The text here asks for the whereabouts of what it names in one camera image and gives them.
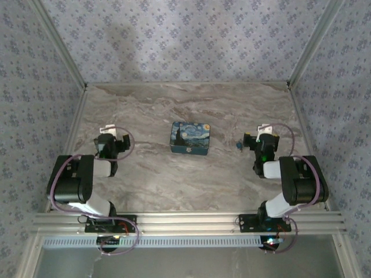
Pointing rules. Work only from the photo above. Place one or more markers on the starry night painted tin box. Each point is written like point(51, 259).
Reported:
point(191, 136)

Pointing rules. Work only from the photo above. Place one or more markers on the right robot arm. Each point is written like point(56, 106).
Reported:
point(301, 179)

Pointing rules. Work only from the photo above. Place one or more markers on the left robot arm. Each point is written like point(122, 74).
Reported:
point(72, 179)

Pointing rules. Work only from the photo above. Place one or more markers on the black controller board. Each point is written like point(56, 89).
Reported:
point(271, 242)
point(108, 241)

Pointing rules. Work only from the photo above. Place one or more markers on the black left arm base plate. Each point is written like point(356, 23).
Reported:
point(127, 221)

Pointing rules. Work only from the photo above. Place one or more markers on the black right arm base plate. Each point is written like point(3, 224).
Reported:
point(249, 223)

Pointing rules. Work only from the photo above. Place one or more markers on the aluminium mounting rail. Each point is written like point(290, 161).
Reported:
point(188, 223)

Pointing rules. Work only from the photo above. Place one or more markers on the aluminium frame post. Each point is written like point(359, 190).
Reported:
point(314, 43)
point(61, 46)

